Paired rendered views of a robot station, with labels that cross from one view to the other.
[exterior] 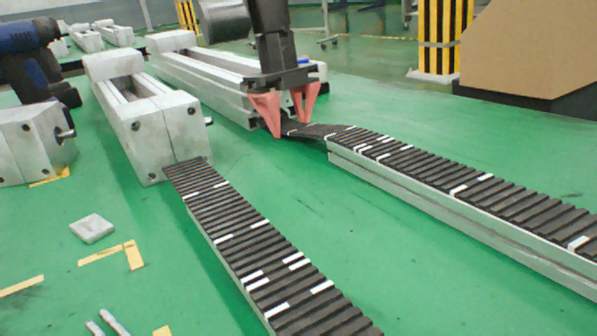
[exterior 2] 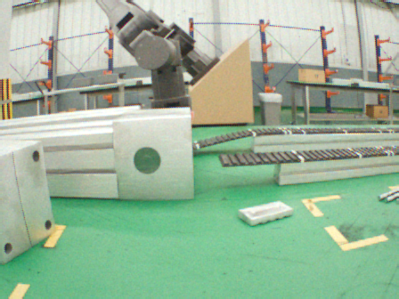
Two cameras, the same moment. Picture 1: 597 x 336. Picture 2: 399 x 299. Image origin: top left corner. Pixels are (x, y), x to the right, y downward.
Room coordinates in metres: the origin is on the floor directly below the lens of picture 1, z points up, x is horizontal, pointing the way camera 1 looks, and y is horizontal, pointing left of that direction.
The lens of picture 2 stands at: (0.33, 0.57, 0.93)
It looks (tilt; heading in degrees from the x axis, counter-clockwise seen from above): 12 degrees down; 293
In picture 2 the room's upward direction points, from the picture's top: 2 degrees counter-clockwise
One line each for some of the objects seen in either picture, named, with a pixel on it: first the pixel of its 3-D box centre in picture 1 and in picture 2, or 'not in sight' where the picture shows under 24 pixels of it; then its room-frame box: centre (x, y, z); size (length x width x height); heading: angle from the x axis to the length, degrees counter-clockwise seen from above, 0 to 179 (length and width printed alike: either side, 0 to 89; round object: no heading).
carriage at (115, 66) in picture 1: (115, 69); not in sight; (0.96, 0.36, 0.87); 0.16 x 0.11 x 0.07; 25
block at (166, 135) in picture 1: (172, 132); (156, 149); (0.56, 0.16, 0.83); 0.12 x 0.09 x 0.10; 115
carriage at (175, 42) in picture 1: (171, 45); not in sight; (1.27, 0.29, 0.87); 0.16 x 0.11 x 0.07; 25
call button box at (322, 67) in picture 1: (298, 80); not in sight; (0.84, -0.04, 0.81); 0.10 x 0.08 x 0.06; 115
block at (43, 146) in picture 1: (35, 140); (1, 190); (0.63, 0.39, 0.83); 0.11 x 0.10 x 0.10; 94
